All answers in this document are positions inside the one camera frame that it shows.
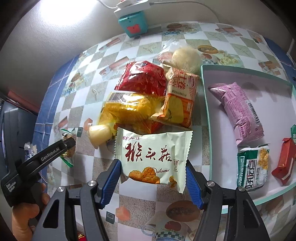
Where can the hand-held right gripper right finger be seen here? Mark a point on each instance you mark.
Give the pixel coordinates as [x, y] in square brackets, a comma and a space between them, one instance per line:
[193, 185]

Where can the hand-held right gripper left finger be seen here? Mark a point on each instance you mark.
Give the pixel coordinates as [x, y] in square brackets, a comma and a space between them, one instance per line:
[111, 183]

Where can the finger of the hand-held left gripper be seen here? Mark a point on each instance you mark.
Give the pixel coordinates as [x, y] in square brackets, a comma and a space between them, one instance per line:
[69, 143]

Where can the round gold green candy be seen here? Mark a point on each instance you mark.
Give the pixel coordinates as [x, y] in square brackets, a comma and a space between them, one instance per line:
[69, 154]

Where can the cream cookie snack packet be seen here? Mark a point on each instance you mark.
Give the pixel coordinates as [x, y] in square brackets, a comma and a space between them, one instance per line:
[150, 157]

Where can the green white corn snack packet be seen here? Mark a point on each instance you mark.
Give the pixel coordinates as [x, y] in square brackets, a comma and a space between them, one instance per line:
[252, 169]

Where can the white teal-edged box lid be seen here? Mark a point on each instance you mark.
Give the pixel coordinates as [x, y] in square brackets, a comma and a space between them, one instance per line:
[222, 129]

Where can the yellow snack packet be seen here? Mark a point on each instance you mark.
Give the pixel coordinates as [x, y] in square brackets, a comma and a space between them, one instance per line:
[129, 109]

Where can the orange snack packet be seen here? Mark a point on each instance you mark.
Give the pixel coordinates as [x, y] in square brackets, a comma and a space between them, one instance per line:
[180, 99]

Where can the pink snack packet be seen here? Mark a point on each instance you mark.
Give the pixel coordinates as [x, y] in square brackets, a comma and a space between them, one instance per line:
[240, 111]

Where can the small dark red snack packet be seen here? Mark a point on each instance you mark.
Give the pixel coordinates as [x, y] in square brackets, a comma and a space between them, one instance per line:
[283, 162]

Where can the large red snack packet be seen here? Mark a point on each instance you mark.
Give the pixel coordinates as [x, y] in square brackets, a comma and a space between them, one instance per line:
[141, 78]

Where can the green white biscuit packet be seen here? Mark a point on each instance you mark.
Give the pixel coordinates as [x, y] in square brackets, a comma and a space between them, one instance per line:
[293, 134]

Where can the person's left hand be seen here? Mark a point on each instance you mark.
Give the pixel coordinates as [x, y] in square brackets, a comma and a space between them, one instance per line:
[23, 217]

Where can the crumpled white blue wrapper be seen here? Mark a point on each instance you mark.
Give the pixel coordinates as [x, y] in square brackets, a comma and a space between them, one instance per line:
[30, 149]

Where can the pale yellow jelly cup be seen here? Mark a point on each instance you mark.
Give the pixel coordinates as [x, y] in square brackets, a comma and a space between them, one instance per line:
[100, 134]

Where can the dark cabinet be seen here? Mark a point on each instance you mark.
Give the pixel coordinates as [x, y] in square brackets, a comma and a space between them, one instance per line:
[11, 129]

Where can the red patterned cloth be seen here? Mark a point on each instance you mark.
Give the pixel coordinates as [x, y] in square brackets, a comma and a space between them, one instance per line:
[82, 237]

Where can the checked printed tablecloth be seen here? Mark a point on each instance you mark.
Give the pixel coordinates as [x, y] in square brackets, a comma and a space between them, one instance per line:
[143, 53]

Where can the round bun in clear bag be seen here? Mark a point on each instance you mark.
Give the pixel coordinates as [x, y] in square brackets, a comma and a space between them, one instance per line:
[186, 58]

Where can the teal box with red label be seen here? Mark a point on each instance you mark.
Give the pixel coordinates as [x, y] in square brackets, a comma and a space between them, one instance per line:
[133, 23]

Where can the white power strip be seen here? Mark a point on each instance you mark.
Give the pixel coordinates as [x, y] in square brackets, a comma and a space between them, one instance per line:
[129, 8]

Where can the white red plug adapter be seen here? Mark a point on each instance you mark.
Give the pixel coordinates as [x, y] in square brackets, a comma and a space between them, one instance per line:
[126, 2]

